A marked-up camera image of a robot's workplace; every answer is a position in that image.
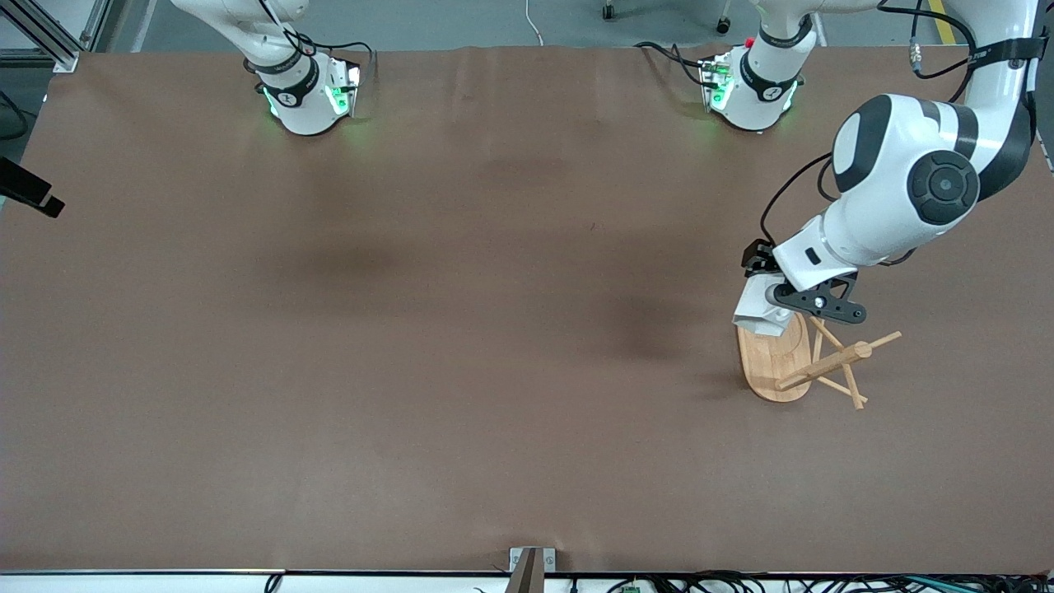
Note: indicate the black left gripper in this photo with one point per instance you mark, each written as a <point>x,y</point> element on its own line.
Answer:
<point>755,257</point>

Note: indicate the white faceted cup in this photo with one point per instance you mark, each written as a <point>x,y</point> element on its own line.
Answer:
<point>757,317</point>

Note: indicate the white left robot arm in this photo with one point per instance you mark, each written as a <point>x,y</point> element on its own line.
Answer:
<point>906,181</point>

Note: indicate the wooden cup rack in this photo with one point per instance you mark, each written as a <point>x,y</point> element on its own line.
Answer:
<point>782,362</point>

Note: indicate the yellow floor tape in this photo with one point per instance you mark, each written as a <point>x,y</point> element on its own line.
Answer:
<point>940,21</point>

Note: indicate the aluminium frame profile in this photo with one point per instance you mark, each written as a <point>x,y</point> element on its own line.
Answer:
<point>49,37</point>

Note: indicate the grey metal camera bracket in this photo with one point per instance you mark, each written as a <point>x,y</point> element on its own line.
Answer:
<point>531,568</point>

